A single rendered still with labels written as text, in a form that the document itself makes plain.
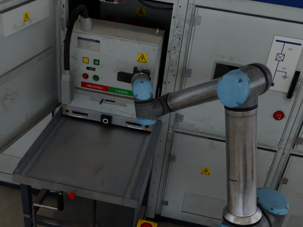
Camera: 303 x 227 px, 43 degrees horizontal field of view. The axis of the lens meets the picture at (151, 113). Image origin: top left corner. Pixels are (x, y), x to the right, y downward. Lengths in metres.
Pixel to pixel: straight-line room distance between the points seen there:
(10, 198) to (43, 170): 1.12
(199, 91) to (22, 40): 0.93
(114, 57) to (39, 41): 0.41
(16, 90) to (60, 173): 0.49
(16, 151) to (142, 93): 1.38
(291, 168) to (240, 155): 1.12
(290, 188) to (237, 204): 1.12
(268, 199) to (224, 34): 0.86
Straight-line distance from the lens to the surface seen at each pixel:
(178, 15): 2.05
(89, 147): 2.10
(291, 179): 2.55
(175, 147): 2.41
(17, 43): 2.01
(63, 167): 1.98
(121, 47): 2.02
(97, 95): 2.14
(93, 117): 2.26
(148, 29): 2.16
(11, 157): 2.91
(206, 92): 1.60
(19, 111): 2.17
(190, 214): 2.78
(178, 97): 1.72
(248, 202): 1.51
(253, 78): 1.33
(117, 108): 2.20
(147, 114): 1.73
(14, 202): 3.03
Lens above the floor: 2.15
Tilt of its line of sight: 33 degrees down
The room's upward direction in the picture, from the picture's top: 7 degrees clockwise
